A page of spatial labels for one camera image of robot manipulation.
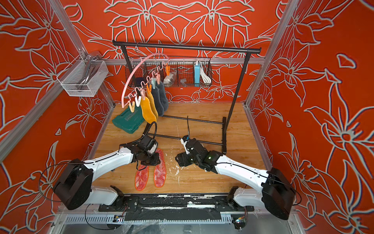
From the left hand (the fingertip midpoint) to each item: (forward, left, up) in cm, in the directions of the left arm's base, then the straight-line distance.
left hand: (159, 161), depth 86 cm
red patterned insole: (-9, +9, -2) cm, 13 cm away
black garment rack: (+24, -41, +5) cm, 48 cm away
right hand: (-2, -11, +9) cm, 15 cm away
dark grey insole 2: (+32, +1, +30) cm, 44 cm away
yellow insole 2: (+24, +5, +25) cm, 35 cm away
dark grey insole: (+28, +3, +24) cm, 37 cm away
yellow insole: (+20, +8, +19) cm, 29 cm away
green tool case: (+27, +28, +2) cm, 39 cm away
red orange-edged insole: (-6, -1, -1) cm, 6 cm away
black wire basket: (+49, -6, +29) cm, 57 cm away
